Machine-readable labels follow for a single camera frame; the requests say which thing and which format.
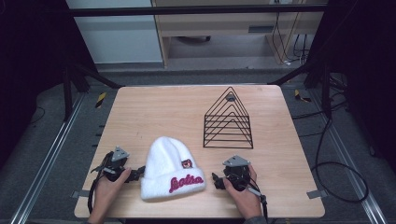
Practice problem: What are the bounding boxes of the person's right hand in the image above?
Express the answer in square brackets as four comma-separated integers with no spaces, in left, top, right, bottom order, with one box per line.
[221,164,263,220]

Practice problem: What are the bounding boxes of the black hanging desk cables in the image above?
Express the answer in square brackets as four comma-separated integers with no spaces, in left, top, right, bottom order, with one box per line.
[271,10,310,66]

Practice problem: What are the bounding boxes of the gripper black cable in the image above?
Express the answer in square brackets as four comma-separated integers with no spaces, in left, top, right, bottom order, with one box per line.
[87,151,114,216]
[238,184,270,222]

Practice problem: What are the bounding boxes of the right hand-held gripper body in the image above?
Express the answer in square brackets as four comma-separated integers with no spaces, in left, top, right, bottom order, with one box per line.
[221,154,252,191]

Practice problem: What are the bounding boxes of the aluminium floor rail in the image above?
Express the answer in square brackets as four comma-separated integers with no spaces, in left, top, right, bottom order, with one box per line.
[307,90,390,224]
[8,91,87,224]

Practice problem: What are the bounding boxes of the black horizontal frame bar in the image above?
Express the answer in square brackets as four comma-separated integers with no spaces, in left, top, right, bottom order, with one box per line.
[66,3,329,18]

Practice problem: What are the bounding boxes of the white fluffy beanie hat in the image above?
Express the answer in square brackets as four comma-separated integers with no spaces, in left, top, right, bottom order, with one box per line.
[140,135,207,202]

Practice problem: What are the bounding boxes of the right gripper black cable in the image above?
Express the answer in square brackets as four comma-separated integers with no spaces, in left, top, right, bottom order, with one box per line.
[238,184,270,222]

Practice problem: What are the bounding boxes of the dark curtain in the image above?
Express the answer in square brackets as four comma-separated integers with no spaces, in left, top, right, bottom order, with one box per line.
[0,0,98,162]
[304,0,396,175]

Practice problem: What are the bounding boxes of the grey metal table bracket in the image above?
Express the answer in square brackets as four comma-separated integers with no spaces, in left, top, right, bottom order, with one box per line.
[305,189,329,200]
[70,189,92,200]

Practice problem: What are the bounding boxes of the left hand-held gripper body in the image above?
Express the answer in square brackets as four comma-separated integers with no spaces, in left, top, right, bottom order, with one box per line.
[91,145,131,183]

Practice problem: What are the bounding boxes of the black looped floor cable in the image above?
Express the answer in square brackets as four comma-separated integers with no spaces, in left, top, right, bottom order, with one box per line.
[310,115,370,204]

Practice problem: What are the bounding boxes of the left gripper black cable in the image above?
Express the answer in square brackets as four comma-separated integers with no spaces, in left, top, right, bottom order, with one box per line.
[87,151,114,216]

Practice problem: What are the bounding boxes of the person's left hand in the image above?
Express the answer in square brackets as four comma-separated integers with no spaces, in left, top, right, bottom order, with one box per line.
[91,167,133,219]

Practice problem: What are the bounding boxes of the white cabinet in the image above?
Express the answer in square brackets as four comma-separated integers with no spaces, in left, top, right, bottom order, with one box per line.
[65,0,164,65]

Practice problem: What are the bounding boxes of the black metal stand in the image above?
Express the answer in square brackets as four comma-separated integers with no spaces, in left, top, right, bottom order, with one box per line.
[61,61,124,123]

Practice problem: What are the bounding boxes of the black wire triangle rack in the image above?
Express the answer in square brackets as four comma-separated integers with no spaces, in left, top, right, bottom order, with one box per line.
[203,86,254,150]

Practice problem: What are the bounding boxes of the light wooden desk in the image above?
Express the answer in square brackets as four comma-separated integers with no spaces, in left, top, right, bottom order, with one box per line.
[150,0,329,68]

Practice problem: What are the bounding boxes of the yellow black striped tape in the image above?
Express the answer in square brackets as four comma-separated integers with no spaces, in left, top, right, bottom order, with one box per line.
[94,91,107,109]
[293,89,312,104]

